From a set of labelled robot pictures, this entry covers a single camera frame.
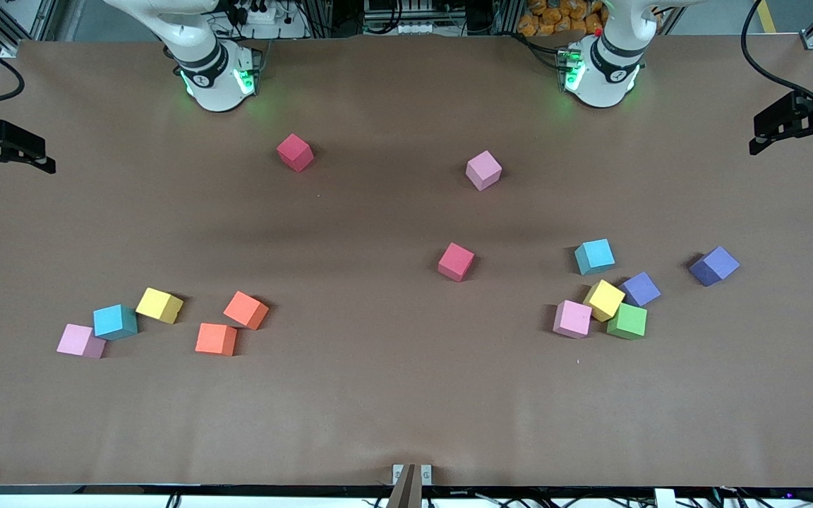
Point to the yellow foam cube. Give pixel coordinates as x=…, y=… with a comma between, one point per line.
x=159, y=305
x=603, y=300

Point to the cyan foam cube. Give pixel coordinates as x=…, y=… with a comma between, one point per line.
x=116, y=322
x=594, y=256

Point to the orange foam cube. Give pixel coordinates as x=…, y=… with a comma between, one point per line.
x=216, y=339
x=245, y=310

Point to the pink foam cube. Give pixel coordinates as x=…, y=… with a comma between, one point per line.
x=572, y=319
x=483, y=170
x=78, y=341

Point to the red foam cube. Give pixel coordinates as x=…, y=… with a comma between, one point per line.
x=295, y=152
x=456, y=262

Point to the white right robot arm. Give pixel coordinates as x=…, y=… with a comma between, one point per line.
x=212, y=77

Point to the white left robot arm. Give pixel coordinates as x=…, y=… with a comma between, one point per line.
x=600, y=74

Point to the yellow floor tape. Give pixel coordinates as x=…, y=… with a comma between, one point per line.
x=766, y=15

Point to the purple foam cube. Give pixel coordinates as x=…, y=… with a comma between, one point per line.
x=714, y=265
x=643, y=288

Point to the pile of orange fruits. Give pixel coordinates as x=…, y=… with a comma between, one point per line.
x=555, y=17

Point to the green foam cube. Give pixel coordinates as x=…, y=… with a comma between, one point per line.
x=627, y=322

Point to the white power strip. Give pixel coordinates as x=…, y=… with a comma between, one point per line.
x=265, y=15

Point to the white rack device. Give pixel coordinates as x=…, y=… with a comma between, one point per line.
x=406, y=27

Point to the small white box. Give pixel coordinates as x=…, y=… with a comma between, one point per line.
x=664, y=499

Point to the brown paper table cover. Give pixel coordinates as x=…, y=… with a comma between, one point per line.
x=378, y=353

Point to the brown mounting bar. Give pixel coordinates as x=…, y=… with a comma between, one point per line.
x=406, y=490

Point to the small metal table bracket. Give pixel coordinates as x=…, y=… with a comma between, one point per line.
x=426, y=474

